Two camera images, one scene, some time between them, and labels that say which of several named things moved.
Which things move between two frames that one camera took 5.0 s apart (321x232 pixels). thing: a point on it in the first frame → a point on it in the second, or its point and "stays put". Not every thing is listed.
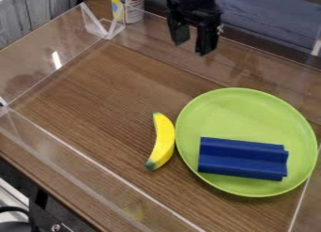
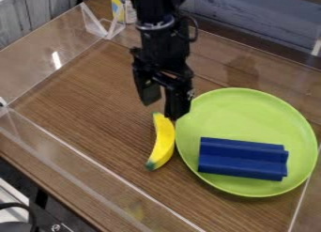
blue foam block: (242, 158) stays put
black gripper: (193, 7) → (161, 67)
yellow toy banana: (164, 145) stays put
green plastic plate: (247, 115) stays put
